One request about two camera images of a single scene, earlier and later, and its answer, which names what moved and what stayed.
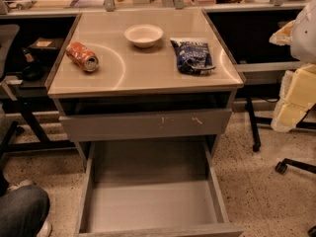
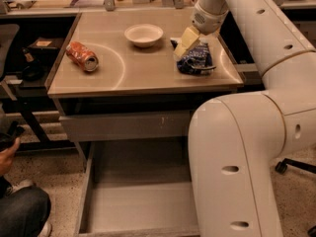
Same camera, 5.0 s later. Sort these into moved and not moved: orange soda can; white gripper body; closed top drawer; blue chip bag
Moved: white gripper body
Not moved: blue chip bag; closed top drawer; orange soda can
